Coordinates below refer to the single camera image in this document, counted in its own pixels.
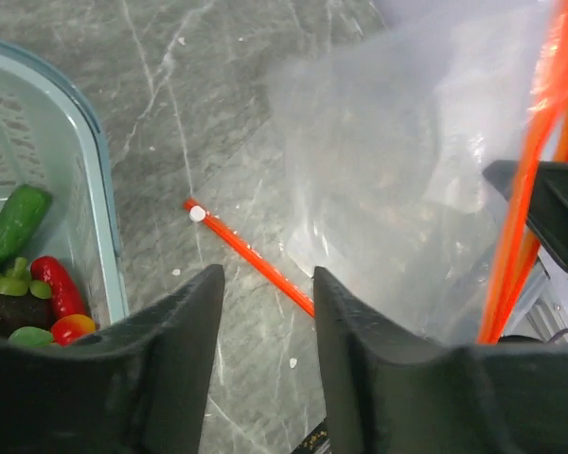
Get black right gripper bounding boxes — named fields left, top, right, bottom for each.
left=482, top=159, right=568, bottom=294

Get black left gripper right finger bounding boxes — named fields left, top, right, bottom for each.
left=313, top=267, right=568, bottom=453

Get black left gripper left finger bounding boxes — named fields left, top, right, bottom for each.
left=0, top=264, right=225, bottom=453

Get clear zip bag orange zipper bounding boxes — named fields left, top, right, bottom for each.
left=268, top=1, right=568, bottom=344

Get light blue plastic basket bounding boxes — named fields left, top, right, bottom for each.
left=0, top=40, right=129, bottom=327

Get orange yellow toy tomato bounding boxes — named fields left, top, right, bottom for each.
left=50, top=314, right=97, bottom=346

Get red toy chili pepper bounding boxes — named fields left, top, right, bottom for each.
left=30, top=256, right=88, bottom=320

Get dark toy mangosteen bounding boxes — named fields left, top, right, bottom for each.
left=0, top=257, right=55, bottom=338

